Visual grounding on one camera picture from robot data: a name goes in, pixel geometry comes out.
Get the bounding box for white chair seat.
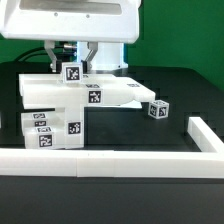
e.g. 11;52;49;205
55;106;84;149

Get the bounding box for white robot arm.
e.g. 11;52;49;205
0;0;142;70

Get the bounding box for black cables with connector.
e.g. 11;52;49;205
13;41;78;63

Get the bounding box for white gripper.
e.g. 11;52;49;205
0;0;141;72

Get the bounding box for white U-shaped obstacle fence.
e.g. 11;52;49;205
0;117;224;179

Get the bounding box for white chair back frame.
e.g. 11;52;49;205
19;74;155;109

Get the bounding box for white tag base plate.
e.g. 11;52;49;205
121;100;142;109

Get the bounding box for white tagged cube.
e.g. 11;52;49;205
62;62;83;83
148;100;169;119

